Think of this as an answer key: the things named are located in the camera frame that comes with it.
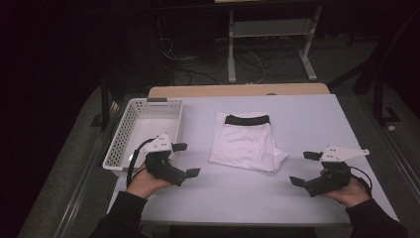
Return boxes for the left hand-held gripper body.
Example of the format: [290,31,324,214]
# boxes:
[140,133,188,187]

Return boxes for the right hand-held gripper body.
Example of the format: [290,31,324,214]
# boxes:
[304,145,370,198]

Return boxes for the white perforated plastic basket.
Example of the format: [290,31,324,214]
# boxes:
[102,97,184,179]

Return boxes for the white shorts with black waistband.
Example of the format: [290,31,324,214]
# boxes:
[208,111,290,174]

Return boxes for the person's right hand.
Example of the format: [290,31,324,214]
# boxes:
[319,168,371,209]

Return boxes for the person's left hand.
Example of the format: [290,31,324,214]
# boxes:
[126,162,174,200]

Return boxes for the white board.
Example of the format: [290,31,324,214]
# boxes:
[106,93,400,226]

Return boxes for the wooden table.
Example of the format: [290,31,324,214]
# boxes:
[147,82,332,99]

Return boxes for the black metal stand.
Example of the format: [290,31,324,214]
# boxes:
[371,78,402,126]
[89,73,127,129]

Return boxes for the right hand-held gripper cable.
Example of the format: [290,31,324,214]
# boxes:
[349,166,373,196]

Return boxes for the hand-held gripper cable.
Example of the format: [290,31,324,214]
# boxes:
[349,166,373,196]
[126,138,157,188]

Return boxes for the left hand-held gripper cable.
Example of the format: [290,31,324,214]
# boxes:
[126,138,157,188]

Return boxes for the white metal desk frame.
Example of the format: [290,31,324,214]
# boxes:
[226,5,323,84]

